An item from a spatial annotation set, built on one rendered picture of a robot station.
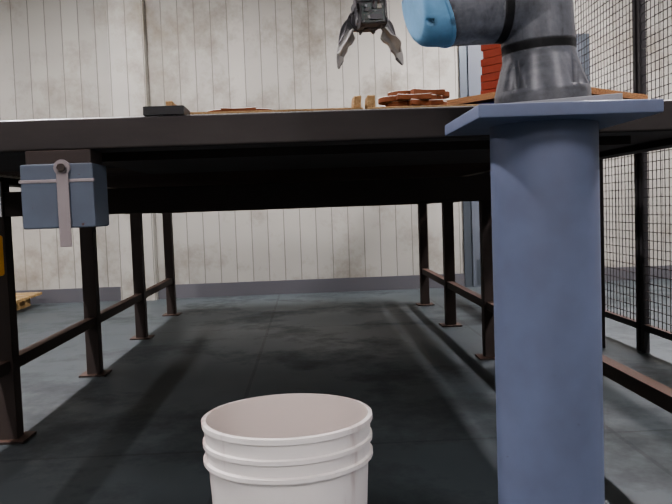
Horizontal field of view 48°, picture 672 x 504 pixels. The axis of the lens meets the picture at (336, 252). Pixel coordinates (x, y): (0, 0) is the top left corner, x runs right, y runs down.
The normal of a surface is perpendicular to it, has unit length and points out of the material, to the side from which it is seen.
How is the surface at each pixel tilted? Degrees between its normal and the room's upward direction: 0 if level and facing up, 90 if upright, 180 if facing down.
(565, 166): 90
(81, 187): 90
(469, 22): 124
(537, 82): 74
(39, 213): 90
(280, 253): 90
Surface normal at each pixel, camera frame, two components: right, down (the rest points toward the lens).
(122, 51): 0.04, 0.06
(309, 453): 0.31, 0.09
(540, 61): -0.29, -0.21
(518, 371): -0.73, 0.07
